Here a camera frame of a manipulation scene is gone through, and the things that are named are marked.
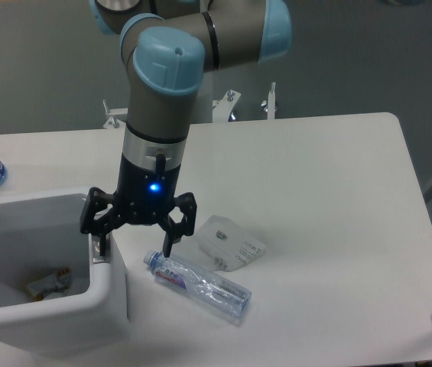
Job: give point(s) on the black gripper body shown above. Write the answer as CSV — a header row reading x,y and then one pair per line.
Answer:
x,y
145,190

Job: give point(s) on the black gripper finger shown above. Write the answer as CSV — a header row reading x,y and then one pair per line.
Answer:
x,y
101,214
174,231

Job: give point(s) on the white plastic trash can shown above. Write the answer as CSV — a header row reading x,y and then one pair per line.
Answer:
x,y
40,233

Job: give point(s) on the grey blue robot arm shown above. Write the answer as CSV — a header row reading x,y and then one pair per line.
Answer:
x,y
166,48

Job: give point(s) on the crumpled trash in bin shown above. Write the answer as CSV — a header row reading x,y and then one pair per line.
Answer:
x,y
60,283

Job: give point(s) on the clear plastic packaging bag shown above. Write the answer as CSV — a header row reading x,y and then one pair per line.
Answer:
x,y
228,246

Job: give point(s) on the clear empty water bottle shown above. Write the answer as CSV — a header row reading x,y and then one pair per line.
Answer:
x,y
206,287

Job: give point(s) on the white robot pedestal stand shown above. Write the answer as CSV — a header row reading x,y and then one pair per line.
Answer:
x,y
223,109

